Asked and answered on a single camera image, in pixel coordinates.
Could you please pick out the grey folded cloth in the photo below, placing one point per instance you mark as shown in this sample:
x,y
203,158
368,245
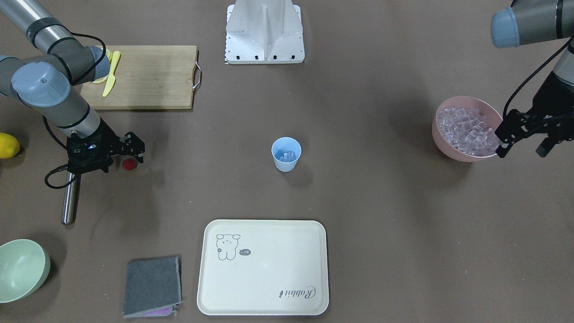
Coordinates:
x,y
153,288

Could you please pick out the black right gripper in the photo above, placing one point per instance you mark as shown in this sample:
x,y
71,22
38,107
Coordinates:
x,y
109,140

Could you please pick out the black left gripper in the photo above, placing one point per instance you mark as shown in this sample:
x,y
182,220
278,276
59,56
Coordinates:
x,y
548,99

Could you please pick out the yellow plastic knife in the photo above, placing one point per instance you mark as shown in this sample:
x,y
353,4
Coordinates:
x,y
111,78

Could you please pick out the mint green bowl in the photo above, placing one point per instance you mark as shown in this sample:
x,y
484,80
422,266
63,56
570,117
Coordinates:
x,y
24,267

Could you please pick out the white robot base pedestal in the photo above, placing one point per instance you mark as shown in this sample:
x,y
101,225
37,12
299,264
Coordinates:
x,y
264,32

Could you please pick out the cream rabbit tray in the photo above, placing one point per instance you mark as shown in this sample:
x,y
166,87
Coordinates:
x,y
264,267

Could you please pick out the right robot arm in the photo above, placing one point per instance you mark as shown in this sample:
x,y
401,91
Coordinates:
x,y
46,84

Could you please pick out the light blue plastic cup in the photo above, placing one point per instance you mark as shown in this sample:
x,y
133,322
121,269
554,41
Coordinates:
x,y
286,152

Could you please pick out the wooden cutting board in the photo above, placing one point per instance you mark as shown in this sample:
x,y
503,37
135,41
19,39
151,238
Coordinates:
x,y
155,77

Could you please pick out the pink bowl of ice cubes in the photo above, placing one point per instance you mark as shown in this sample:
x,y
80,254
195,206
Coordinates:
x,y
464,129

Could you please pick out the lemon slice lower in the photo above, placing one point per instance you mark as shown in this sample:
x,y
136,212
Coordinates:
x,y
100,80

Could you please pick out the red strawberry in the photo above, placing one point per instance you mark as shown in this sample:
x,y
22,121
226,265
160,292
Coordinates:
x,y
129,164

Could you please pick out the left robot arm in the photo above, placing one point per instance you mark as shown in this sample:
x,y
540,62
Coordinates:
x,y
534,21

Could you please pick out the steel muddler black tip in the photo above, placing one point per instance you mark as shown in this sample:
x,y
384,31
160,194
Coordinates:
x,y
71,198

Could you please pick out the yellow lemon near lime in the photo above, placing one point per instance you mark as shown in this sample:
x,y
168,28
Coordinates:
x,y
9,146

